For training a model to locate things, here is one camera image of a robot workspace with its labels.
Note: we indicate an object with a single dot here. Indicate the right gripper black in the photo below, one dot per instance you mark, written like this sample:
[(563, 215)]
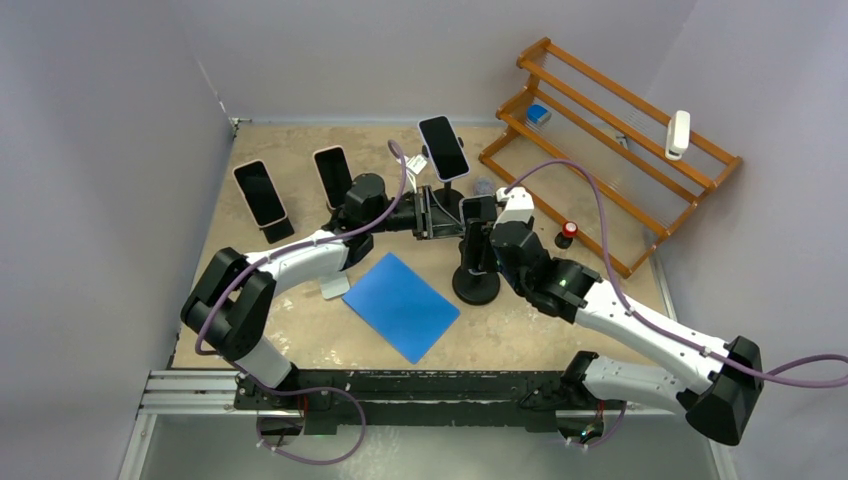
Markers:
[(477, 236)]

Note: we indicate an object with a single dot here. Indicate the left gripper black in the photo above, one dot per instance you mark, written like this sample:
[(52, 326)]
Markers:
[(430, 220)]

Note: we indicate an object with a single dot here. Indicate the black round phone stand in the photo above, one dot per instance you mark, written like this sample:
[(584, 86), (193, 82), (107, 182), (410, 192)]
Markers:
[(475, 289), (454, 195)]

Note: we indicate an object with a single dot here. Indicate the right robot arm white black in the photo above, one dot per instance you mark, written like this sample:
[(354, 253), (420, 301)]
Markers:
[(713, 383)]

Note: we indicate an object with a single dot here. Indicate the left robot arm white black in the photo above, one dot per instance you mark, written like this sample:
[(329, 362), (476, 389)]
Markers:
[(229, 306)]

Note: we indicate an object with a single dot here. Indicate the phone in lilac case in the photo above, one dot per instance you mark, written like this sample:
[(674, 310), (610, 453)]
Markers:
[(434, 126)]

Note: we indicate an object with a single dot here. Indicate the pink phone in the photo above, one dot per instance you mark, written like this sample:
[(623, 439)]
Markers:
[(334, 173), (260, 193)]

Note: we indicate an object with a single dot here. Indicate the silver phone stand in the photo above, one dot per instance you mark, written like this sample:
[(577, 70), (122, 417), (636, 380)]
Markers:
[(334, 286)]

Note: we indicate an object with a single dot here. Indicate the black folding phone stand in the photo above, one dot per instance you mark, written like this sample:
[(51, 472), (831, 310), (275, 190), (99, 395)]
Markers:
[(278, 231)]

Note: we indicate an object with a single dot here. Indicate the far left pink phone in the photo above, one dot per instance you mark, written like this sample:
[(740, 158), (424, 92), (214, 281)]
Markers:
[(260, 193)]

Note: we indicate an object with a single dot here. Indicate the red black knob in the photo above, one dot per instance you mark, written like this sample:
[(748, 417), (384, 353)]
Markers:
[(565, 237)]

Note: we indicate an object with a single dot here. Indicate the blue mat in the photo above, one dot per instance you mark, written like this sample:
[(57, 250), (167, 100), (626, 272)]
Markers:
[(401, 307)]

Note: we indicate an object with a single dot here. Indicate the blue white eraser block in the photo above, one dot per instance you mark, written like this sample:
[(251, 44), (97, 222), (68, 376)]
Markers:
[(537, 115)]

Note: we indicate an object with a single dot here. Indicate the orange wooden rack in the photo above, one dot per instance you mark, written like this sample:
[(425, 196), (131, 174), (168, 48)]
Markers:
[(617, 136)]

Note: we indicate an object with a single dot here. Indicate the white stapler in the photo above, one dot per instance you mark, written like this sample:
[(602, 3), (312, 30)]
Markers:
[(678, 133)]

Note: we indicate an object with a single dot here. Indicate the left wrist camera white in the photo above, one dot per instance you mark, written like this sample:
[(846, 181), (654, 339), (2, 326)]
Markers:
[(413, 167)]

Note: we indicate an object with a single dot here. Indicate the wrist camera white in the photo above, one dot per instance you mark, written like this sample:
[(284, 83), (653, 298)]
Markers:
[(413, 167), (516, 203)]

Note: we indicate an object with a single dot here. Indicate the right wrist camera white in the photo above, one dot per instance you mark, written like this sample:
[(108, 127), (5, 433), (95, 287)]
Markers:
[(516, 203)]

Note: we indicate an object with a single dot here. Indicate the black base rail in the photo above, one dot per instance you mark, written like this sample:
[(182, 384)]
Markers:
[(326, 399)]

